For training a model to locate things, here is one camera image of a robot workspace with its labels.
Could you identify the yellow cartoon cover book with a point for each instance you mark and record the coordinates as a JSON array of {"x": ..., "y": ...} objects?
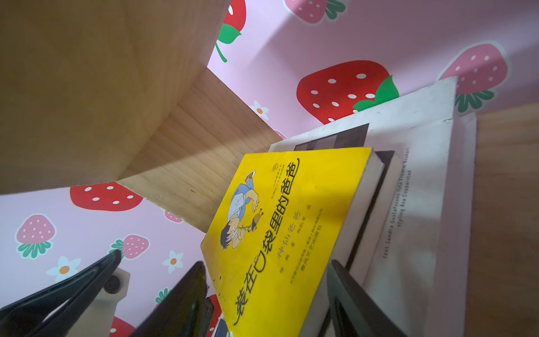
[{"x": 283, "y": 219}]

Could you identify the black wolf cover book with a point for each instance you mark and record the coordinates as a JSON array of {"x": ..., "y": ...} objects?
[{"x": 358, "y": 240}]

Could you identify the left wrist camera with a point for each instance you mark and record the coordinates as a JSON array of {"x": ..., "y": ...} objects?
[{"x": 99, "y": 318}]

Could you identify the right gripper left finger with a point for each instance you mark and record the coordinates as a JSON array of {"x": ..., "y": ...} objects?
[{"x": 183, "y": 312}]

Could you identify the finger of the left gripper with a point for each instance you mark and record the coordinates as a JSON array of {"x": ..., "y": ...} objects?
[{"x": 55, "y": 310}]

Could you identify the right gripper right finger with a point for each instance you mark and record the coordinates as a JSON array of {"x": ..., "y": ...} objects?
[{"x": 353, "y": 312}]

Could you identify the white hardcover book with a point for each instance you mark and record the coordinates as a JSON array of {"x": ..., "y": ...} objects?
[{"x": 418, "y": 275}]

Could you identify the wooden two-tier shelf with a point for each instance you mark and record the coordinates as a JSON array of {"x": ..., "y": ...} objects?
[{"x": 124, "y": 117}]

